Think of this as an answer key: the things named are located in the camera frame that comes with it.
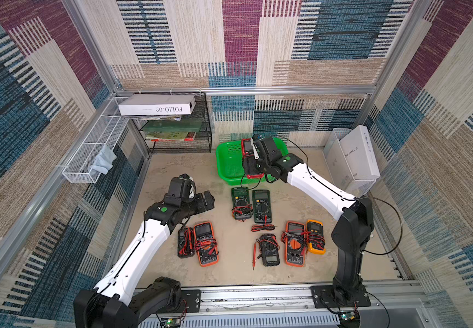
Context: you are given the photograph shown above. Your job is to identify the white box right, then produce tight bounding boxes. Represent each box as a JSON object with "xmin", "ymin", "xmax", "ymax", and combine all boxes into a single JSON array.
[{"xmin": 340, "ymin": 125, "xmax": 380, "ymax": 180}]

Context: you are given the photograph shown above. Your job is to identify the white folio box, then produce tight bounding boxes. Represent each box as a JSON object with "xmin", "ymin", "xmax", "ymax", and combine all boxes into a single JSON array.
[{"xmin": 119, "ymin": 94, "xmax": 196, "ymax": 116}]

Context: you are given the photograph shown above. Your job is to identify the orange multimeter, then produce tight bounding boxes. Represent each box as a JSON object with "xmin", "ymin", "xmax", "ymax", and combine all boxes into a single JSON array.
[
  {"xmin": 193, "ymin": 221, "xmax": 219, "ymax": 267},
  {"xmin": 282, "ymin": 221, "xmax": 307, "ymax": 267}
]

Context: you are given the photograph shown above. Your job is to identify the yellow multimeter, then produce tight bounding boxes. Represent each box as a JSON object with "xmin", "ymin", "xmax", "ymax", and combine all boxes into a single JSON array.
[{"xmin": 306, "ymin": 219, "xmax": 326, "ymax": 255}]

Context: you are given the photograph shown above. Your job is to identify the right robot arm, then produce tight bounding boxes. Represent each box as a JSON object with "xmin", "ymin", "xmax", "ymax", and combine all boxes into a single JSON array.
[{"xmin": 251, "ymin": 135, "xmax": 374, "ymax": 308}]

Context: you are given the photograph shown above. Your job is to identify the white wire wall basket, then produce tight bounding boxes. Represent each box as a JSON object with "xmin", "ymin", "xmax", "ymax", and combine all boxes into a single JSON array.
[{"xmin": 63, "ymin": 97, "xmax": 128, "ymax": 184}]

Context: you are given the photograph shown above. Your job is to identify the light blue cloth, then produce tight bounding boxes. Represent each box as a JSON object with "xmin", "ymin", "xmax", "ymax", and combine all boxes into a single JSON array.
[{"xmin": 89, "ymin": 145, "xmax": 117, "ymax": 176}]

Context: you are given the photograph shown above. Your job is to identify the red black probe leads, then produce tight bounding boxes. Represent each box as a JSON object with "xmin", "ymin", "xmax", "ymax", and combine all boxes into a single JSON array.
[{"xmin": 251, "ymin": 224, "xmax": 275, "ymax": 232}]

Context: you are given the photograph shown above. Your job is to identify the black wire shelf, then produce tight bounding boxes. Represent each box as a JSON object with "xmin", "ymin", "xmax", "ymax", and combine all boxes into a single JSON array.
[{"xmin": 134, "ymin": 92, "xmax": 213, "ymax": 155}]

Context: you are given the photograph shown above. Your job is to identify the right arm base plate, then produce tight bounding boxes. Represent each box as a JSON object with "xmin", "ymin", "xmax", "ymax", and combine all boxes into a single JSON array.
[{"xmin": 310, "ymin": 285, "xmax": 371, "ymax": 309}]

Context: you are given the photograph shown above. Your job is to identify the green multimeter left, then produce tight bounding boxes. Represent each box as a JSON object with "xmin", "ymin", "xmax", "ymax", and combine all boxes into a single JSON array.
[{"xmin": 231, "ymin": 187, "xmax": 254, "ymax": 221}]

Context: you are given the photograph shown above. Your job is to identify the dark green multimeter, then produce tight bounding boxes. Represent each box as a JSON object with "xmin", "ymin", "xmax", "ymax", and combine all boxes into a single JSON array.
[{"xmin": 252, "ymin": 189, "xmax": 273, "ymax": 224}]

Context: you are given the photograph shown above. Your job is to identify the green plastic basket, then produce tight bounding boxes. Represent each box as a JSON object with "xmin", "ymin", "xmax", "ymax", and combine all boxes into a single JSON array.
[{"xmin": 216, "ymin": 139, "xmax": 266, "ymax": 187}]

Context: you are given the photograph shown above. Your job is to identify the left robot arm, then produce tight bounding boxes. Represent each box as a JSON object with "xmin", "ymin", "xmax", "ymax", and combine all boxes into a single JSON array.
[{"xmin": 74, "ymin": 174, "xmax": 215, "ymax": 327}]

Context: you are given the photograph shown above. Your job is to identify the black clamp multimeter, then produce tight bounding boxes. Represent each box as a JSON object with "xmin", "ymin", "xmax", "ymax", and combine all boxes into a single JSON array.
[{"xmin": 258, "ymin": 234, "xmax": 280, "ymax": 267}]

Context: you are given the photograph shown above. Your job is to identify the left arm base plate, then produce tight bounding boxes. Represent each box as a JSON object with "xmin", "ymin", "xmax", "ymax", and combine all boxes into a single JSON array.
[{"xmin": 157, "ymin": 289, "xmax": 202, "ymax": 315}]

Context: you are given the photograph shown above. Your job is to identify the clear plastic bin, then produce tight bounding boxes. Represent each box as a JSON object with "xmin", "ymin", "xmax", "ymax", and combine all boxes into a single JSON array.
[{"xmin": 323, "ymin": 128, "xmax": 376, "ymax": 198}]

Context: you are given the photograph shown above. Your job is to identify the red multimeter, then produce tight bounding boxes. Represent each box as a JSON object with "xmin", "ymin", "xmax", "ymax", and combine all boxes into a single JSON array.
[{"xmin": 241, "ymin": 139, "xmax": 264, "ymax": 179}]

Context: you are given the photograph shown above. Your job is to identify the green book on shelf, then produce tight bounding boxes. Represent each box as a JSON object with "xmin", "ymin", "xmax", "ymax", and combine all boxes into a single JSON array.
[{"xmin": 141, "ymin": 119, "xmax": 204, "ymax": 133}]

